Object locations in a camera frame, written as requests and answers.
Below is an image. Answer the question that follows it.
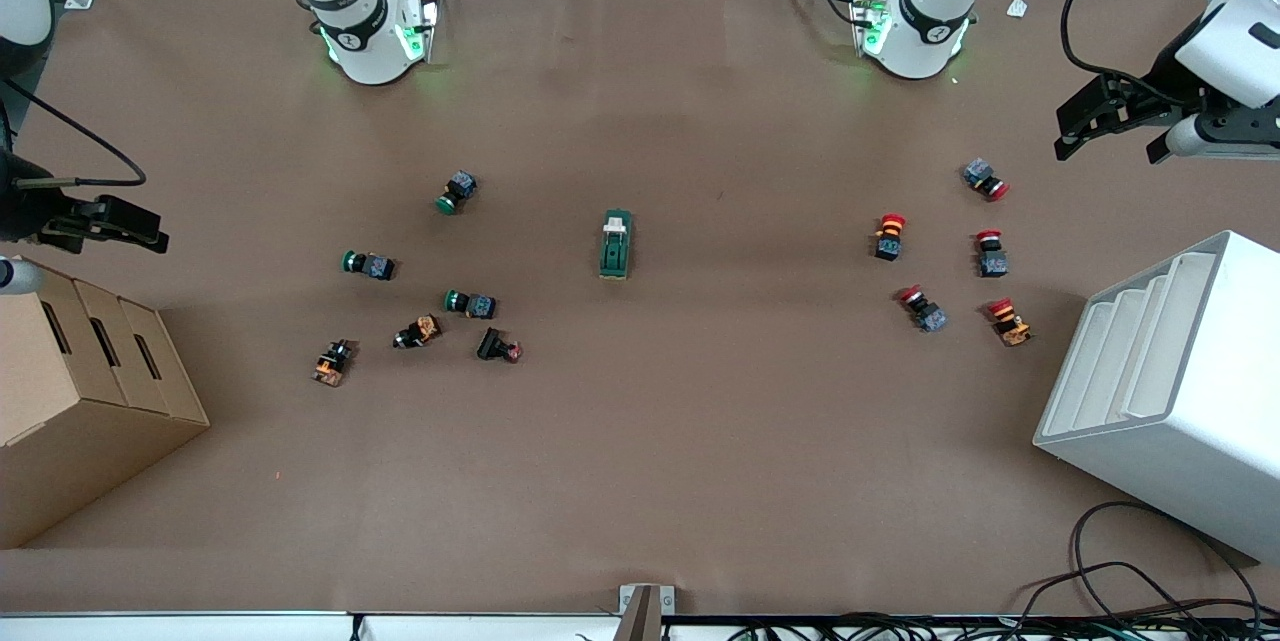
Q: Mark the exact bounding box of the green load switch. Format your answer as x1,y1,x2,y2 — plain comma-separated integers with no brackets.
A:
598,209,635,281

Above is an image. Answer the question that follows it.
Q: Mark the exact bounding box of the brown cardboard box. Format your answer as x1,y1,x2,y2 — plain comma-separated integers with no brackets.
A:
0,254,211,550

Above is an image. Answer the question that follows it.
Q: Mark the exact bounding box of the red mushroom button orange block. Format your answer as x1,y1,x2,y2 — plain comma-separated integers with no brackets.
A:
987,297,1034,348

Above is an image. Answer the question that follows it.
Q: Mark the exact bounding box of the green push button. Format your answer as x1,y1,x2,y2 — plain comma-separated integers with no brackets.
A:
445,289,498,320
436,171,478,216
342,250,397,281

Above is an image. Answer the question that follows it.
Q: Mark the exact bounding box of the white tiered plastic rack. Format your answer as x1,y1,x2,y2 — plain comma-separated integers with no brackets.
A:
1033,230,1280,564

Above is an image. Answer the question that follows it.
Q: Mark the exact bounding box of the black pink push button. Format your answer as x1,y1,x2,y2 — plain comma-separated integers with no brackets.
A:
476,327,524,364

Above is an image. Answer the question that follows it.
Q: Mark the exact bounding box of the brown table mat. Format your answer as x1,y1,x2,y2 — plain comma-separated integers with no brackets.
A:
0,0,1280,617

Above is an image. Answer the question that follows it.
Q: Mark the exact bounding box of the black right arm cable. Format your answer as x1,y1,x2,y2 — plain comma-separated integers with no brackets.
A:
0,76,149,188

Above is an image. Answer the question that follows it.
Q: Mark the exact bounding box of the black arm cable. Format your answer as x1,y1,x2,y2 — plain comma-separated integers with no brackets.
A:
0,76,149,188
1060,0,1201,107

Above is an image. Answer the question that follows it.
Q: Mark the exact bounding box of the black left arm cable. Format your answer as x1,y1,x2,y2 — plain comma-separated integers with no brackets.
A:
1060,0,1201,107

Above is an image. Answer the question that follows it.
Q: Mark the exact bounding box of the black orange selector switch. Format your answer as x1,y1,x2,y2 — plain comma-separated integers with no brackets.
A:
393,315,443,350
312,339,356,388

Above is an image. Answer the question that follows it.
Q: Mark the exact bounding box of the red mushroom button orange ring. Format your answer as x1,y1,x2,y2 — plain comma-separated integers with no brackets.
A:
873,213,908,263

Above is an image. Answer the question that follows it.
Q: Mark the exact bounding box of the white table edge rail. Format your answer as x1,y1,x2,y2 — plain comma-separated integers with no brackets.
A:
0,611,1280,641

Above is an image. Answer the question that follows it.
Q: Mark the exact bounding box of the looped black cable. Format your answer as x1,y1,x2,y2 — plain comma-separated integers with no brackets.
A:
1070,501,1263,622

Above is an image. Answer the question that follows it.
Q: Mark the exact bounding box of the black cable bundle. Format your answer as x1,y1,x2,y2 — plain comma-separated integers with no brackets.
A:
730,561,1280,641

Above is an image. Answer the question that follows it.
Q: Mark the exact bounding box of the grey metal bracket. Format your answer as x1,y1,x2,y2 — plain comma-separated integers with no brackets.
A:
618,584,676,641

